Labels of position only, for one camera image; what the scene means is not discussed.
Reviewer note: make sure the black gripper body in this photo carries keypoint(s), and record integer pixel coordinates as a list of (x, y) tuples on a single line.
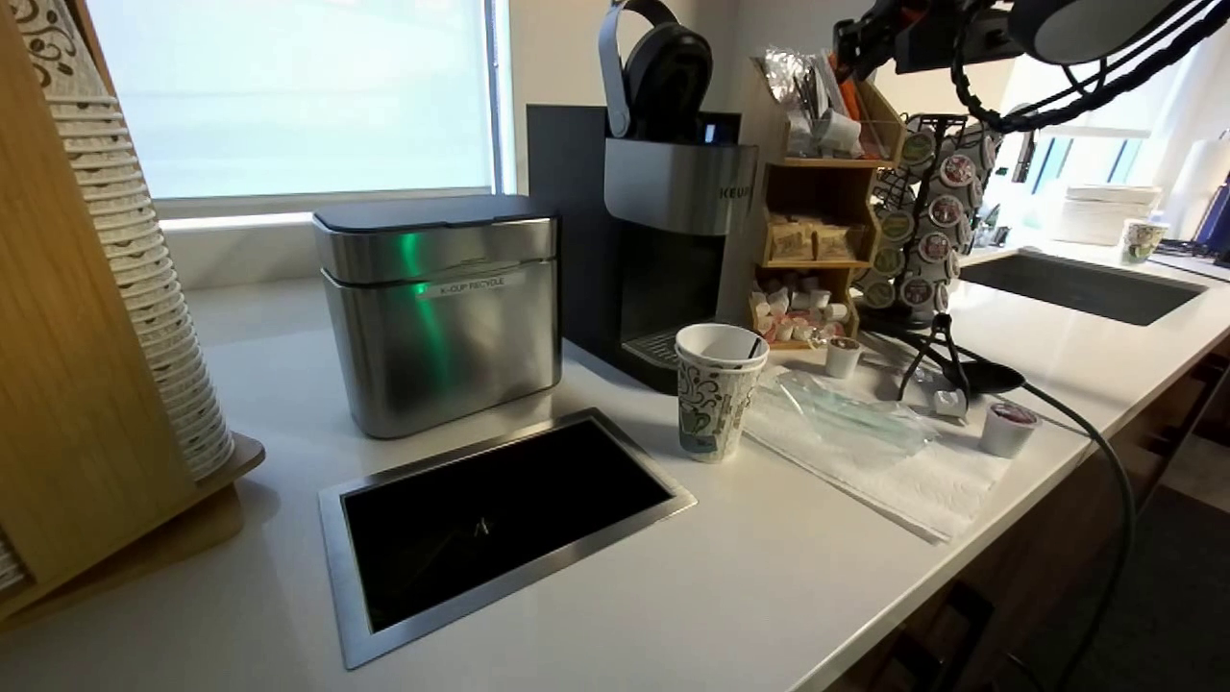
[(919, 36)]

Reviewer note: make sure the patterned paper cup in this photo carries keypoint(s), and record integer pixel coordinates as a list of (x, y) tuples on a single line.
[(714, 375)]

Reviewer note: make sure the green straw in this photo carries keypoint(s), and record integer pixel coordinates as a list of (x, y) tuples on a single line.
[(850, 417)]

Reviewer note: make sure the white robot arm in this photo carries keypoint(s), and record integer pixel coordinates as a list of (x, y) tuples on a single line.
[(1104, 48)]

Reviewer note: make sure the black pod carousel stand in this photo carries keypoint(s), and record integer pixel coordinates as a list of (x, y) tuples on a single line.
[(922, 208)]

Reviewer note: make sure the wooden condiment stand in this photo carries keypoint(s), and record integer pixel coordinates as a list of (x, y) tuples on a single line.
[(818, 226)]

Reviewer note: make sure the stacked paper cups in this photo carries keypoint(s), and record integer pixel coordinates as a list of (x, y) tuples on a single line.
[(116, 198)]

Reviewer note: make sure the wooden cup stand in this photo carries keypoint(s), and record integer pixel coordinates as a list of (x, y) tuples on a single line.
[(93, 483)]

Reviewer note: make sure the white container by sink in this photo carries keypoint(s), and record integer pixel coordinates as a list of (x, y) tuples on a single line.
[(1095, 214)]

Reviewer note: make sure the dark countertop sink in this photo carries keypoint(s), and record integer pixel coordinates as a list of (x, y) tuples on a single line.
[(1083, 287)]

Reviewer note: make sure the black silver coffee machine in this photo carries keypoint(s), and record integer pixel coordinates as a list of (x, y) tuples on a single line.
[(644, 191)]

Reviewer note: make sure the red lid coffee pod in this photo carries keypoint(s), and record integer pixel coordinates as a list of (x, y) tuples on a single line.
[(1009, 430)]

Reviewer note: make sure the white paper towel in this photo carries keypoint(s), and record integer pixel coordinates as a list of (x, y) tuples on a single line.
[(937, 490)]

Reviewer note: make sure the stainless steel bin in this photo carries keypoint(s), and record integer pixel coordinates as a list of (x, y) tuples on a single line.
[(440, 307)]

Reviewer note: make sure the steel countertop trash chute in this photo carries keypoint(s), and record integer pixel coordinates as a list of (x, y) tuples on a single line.
[(426, 545)]

